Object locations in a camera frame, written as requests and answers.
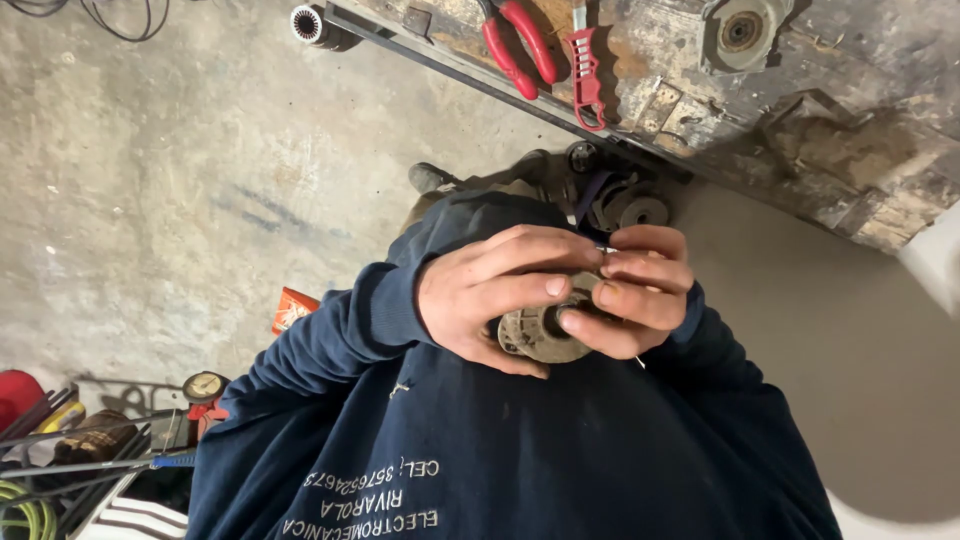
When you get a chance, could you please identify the person's left hand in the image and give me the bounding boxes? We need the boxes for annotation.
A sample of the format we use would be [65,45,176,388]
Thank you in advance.
[416,223,606,380]

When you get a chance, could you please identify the person's right hand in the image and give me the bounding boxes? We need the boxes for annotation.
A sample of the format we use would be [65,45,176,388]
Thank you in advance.
[558,223,696,360]

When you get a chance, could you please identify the grey round alternator housing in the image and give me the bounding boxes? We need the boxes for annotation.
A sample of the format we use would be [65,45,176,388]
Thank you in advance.
[496,270,610,366]

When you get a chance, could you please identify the heap of dark pulley parts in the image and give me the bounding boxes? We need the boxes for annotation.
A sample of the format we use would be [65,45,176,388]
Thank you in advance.
[562,141,674,235]

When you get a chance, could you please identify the person's dark shoe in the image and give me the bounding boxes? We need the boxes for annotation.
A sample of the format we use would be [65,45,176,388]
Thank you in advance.
[408,162,460,195]

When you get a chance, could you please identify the navy blue printed sweatshirt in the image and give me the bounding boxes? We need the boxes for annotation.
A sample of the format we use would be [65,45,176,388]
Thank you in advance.
[186,189,843,540]

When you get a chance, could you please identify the orange paper packet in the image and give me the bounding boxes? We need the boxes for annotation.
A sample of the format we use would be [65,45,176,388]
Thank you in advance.
[271,286,323,336]

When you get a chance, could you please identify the worn wooden workbench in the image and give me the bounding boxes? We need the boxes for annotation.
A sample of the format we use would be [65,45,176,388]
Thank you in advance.
[322,0,960,256]

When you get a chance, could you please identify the round dial gauge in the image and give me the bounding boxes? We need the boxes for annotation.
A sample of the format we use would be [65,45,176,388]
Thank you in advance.
[182,371,231,407]

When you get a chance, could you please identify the grey alternator end cover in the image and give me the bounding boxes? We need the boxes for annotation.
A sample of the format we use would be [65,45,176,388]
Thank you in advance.
[699,0,796,77]

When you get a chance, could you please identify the grey finned motor cylinder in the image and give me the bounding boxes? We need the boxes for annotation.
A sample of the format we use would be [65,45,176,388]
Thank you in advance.
[290,3,363,53]

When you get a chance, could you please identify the white striped cloth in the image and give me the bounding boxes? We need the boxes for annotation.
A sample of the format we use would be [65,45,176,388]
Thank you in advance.
[69,478,190,540]

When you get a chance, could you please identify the brown wound coil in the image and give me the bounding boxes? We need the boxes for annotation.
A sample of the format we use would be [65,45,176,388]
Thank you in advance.
[54,408,141,468]

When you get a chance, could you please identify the yellow hand tool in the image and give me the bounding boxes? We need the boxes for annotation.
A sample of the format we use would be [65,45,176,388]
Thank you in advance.
[36,400,88,435]

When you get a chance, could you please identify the red rounded cap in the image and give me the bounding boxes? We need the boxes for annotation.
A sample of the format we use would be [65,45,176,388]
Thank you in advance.
[0,369,48,434]

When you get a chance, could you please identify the red-handled pliers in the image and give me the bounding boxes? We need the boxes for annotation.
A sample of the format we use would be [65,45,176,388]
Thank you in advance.
[477,0,561,102]

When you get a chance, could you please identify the red plastic-handled hand tool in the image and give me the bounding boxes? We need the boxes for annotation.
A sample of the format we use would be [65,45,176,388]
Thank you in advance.
[564,0,608,133]

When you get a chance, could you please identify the blue-handled metal rod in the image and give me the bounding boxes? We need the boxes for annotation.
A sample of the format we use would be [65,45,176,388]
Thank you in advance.
[0,450,198,481]

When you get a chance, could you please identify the black cables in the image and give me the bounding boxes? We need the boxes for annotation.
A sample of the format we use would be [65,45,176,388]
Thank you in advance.
[0,0,172,44]

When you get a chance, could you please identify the green coiled hose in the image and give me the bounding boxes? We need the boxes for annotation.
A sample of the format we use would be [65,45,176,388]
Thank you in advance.
[0,480,58,540]

